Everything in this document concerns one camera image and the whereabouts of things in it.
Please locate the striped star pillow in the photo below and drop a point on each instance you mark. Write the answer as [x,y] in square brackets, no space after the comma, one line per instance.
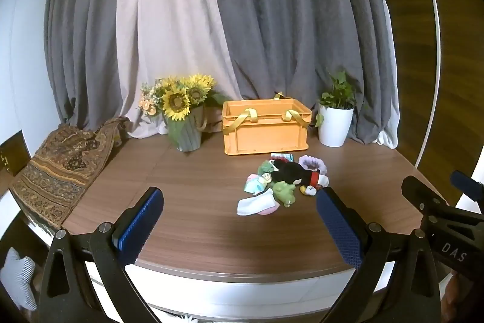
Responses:
[17,277]

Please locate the grey curtain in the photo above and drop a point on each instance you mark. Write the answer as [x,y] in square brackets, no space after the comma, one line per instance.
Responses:
[295,12]
[83,54]

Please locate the green frog plush toy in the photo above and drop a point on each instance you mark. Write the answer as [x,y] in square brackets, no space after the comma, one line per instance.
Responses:
[284,192]

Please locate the white ribbed plant pot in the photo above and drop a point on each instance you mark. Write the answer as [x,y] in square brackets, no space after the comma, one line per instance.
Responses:
[334,126]

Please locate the black mouse plush toy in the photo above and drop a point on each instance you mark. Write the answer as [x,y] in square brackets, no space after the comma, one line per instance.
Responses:
[293,173]

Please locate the pale pink curtain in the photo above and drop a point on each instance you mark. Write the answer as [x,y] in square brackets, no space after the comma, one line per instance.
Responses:
[170,24]

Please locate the white curved pole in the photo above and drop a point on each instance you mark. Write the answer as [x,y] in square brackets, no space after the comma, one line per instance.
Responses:
[436,43]

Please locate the white sock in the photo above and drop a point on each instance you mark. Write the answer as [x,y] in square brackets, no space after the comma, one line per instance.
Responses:
[253,204]

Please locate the blue printed tissue pack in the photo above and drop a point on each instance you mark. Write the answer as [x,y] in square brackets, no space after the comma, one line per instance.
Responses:
[283,156]

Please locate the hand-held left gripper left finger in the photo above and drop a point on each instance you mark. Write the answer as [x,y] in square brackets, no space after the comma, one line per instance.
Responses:
[140,224]

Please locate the brown patterned cloth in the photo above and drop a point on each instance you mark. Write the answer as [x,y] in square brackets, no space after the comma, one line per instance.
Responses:
[60,164]

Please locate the green potted plant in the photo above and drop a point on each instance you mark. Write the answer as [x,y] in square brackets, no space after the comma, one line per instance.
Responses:
[338,92]

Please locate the sunflower bouquet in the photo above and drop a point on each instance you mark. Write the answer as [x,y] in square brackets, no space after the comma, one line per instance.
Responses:
[177,99]

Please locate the grey ribbed vase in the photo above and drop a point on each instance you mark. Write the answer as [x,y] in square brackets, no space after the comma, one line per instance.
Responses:
[189,135]

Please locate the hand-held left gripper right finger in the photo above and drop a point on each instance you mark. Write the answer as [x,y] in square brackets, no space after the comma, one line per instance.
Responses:
[339,228]

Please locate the purple fluffy scrunchie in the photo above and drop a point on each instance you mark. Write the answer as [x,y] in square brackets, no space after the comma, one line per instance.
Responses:
[319,164]

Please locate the pink sock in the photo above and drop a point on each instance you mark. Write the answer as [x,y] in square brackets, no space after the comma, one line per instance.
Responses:
[270,210]

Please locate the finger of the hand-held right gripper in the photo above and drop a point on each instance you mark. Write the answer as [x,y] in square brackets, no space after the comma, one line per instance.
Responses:
[467,183]
[419,190]

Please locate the orange plastic crate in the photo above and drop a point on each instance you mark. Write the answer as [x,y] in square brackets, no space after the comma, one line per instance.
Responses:
[264,135]

